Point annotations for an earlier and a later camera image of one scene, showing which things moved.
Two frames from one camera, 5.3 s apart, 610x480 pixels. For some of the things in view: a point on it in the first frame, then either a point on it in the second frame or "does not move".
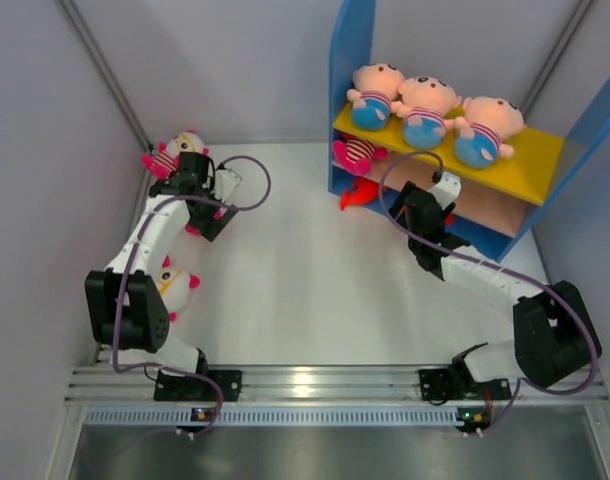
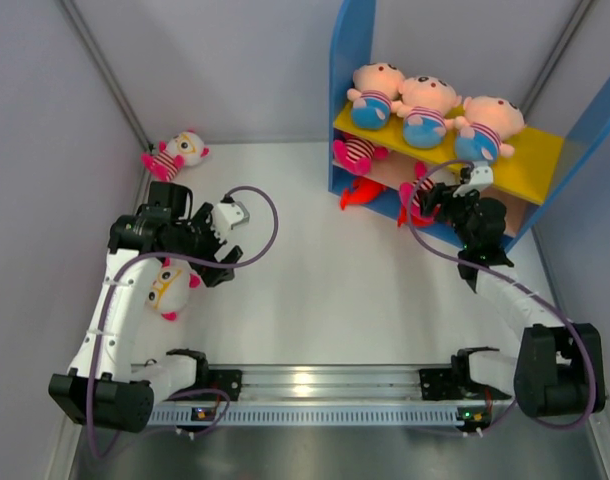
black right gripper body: [400, 203] → [456, 210]
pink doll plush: [485, 130] does not move
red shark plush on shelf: [364, 191] does not move
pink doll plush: [424, 105] does not move
